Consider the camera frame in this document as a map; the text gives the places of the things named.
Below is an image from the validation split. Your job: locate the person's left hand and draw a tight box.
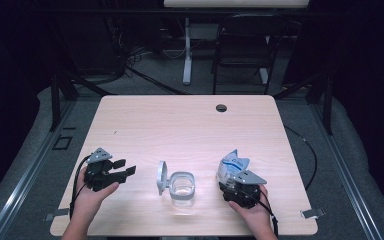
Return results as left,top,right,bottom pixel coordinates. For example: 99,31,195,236
74,167,120,216

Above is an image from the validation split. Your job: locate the white desk with legs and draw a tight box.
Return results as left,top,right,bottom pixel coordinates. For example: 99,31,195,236
163,0,310,86

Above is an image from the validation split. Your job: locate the black floor cable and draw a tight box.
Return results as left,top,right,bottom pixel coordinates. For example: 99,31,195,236
283,124,318,192

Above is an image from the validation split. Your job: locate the black chair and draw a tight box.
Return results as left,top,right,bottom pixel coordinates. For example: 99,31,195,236
211,14,281,96

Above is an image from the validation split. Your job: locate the black curtain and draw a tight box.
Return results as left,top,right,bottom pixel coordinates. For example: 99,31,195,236
0,0,59,204
331,0,384,211

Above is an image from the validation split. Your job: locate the clear container with grey lid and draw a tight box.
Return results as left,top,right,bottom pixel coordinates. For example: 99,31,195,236
156,160,196,208

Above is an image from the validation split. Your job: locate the white and blue pouch bag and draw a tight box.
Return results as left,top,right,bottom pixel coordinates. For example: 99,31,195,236
215,149,251,188

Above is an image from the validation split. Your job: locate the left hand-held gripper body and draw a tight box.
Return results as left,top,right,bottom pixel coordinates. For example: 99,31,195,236
83,147,116,193

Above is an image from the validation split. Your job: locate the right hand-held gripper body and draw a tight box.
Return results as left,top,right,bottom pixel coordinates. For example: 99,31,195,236
219,170,268,210

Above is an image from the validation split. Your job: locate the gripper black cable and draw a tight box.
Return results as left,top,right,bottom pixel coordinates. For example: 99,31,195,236
69,154,94,219
244,190,279,238

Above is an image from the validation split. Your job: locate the black metal frame stand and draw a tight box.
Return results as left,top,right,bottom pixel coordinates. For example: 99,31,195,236
49,71,116,133
273,71,334,136

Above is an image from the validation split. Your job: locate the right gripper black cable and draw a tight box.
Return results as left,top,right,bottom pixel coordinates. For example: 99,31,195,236
244,190,279,238

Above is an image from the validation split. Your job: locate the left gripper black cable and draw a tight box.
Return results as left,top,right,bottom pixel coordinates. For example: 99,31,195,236
69,154,94,219

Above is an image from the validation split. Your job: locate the aluminium floor rail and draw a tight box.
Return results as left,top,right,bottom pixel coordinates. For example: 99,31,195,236
0,99,78,240
309,103,384,240

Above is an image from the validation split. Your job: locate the person's right hand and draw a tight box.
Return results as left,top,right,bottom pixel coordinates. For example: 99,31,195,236
228,185,274,231

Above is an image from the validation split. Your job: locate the grey tape strip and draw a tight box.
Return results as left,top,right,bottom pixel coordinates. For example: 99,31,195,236
300,208,326,220
44,208,70,222

